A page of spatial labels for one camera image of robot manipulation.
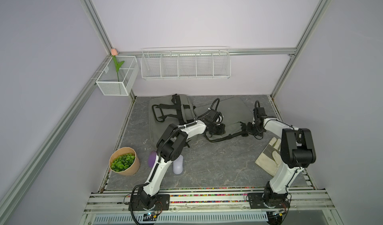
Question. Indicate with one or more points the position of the grey laptop bag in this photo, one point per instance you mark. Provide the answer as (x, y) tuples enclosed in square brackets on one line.
[(236, 116)]

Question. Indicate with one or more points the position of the white wire wall shelf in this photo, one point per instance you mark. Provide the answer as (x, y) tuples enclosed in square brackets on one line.
[(172, 63)]

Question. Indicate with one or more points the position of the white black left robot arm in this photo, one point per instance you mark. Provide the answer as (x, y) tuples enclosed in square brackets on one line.
[(169, 148)]

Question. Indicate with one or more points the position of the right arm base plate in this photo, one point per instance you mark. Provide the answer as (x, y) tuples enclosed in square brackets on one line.
[(267, 201)]

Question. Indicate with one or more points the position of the artificial pink tulip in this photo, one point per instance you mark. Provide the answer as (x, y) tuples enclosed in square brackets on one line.
[(118, 64)]

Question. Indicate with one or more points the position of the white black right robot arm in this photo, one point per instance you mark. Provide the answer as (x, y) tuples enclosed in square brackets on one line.
[(297, 152)]

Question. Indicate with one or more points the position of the beige work glove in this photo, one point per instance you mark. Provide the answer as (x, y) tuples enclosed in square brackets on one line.
[(270, 160)]

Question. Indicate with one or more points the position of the grey bag with black straps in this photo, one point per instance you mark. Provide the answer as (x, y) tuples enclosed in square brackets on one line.
[(174, 109)]

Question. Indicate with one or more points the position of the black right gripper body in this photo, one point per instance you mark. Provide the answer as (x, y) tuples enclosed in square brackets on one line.
[(251, 129)]

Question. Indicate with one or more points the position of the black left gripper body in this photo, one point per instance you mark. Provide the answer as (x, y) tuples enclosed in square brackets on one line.
[(217, 130)]

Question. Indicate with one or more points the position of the lilac computer mouse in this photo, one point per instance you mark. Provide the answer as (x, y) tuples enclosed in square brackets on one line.
[(178, 165)]

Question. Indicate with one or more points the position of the brown pot with green plant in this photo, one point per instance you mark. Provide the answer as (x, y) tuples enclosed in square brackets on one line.
[(124, 161)]

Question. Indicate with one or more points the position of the white mesh wall basket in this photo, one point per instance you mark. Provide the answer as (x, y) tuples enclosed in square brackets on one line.
[(107, 80)]

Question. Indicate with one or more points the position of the purple pink object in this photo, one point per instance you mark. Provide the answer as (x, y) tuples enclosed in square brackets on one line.
[(152, 159)]

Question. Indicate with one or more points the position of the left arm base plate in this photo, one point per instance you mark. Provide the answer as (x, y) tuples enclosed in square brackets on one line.
[(156, 202)]

